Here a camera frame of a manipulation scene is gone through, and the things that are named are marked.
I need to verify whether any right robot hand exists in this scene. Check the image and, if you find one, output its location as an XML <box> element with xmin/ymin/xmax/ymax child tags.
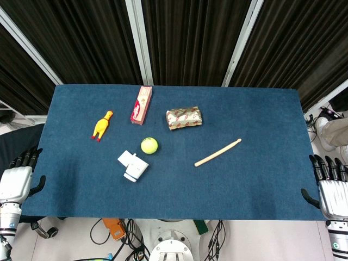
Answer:
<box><xmin>300</xmin><ymin>154</ymin><xmax>348</xmax><ymax>221</ymax></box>

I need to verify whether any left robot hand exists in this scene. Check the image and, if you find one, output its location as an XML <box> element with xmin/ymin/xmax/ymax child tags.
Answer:
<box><xmin>0</xmin><ymin>146</ymin><xmax>47</xmax><ymax>209</ymax></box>

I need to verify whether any wooden drumstick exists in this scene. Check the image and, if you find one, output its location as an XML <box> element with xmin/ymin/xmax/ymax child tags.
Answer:
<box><xmin>194</xmin><ymin>138</ymin><xmax>243</xmax><ymax>167</ymax></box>

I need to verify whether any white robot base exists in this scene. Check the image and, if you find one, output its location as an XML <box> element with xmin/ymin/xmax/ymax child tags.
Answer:
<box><xmin>140</xmin><ymin>219</ymin><xmax>208</xmax><ymax>261</ymax></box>

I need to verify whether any person's beige trouser leg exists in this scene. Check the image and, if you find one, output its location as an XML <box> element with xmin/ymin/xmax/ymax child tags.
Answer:
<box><xmin>321</xmin><ymin>116</ymin><xmax>348</xmax><ymax>148</ymax></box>

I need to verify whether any white shoe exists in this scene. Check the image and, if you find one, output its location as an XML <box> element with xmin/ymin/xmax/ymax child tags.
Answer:
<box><xmin>315</xmin><ymin>116</ymin><xmax>335</xmax><ymax>152</ymax></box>

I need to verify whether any blue felt table cover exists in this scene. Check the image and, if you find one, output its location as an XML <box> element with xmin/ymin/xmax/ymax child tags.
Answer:
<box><xmin>20</xmin><ymin>83</ymin><xmax>327</xmax><ymax>221</ymax></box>

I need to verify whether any yellow rubber chicken toy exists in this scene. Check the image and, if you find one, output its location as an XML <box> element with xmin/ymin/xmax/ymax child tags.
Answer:
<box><xmin>91</xmin><ymin>110</ymin><xmax>114</xmax><ymax>142</ymax></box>

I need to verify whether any orange handheld device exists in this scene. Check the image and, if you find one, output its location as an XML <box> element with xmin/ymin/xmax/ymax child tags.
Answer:
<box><xmin>102</xmin><ymin>217</ymin><xmax>127</xmax><ymax>242</ymax></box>

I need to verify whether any white plastic device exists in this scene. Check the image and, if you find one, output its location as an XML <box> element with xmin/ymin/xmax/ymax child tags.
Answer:
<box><xmin>117</xmin><ymin>150</ymin><xmax>150</xmax><ymax>183</ymax></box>

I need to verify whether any green flat object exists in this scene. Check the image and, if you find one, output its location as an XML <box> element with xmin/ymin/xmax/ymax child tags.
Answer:
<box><xmin>193</xmin><ymin>219</ymin><xmax>210</xmax><ymax>235</ymax></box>

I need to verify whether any yellow tennis ball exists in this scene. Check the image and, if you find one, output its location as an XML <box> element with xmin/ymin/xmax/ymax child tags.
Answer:
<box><xmin>140</xmin><ymin>136</ymin><xmax>159</xmax><ymax>156</ymax></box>

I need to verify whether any red toothpaste box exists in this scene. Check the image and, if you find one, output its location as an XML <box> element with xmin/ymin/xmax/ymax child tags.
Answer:
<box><xmin>129</xmin><ymin>85</ymin><xmax>153</xmax><ymax>126</ymax></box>

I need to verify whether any gold foil wrapped package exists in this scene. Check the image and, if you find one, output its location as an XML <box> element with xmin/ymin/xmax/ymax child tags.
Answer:
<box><xmin>165</xmin><ymin>105</ymin><xmax>203</xmax><ymax>132</ymax></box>

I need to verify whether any black pleated curtain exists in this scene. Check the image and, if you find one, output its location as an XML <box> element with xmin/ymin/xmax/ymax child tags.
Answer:
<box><xmin>0</xmin><ymin>0</ymin><xmax>348</xmax><ymax>116</ymax></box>

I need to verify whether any black cable loop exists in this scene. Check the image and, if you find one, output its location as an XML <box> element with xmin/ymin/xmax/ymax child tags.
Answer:
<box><xmin>90</xmin><ymin>218</ymin><xmax>110</xmax><ymax>245</ymax></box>

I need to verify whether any white frame post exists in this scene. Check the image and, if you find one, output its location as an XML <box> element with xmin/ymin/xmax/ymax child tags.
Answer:
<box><xmin>0</xmin><ymin>5</ymin><xmax>64</xmax><ymax>86</ymax></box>
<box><xmin>221</xmin><ymin>0</ymin><xmax>265</xmax><ymax>88</ymax></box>
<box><xmin>302</xmin><ymin>78</ymin><xmax>348</xmax><ymax>117</ymax></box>
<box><xmin>125</xmin><ymin>0</ymin><xmax>154</xmax><ymax>86</ymax></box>

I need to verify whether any black cable bundle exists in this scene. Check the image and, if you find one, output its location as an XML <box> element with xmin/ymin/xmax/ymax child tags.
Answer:
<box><xmin>206</xmin><ymin>219</ymin><xmax>227</xmax><ymax>261</ymax></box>

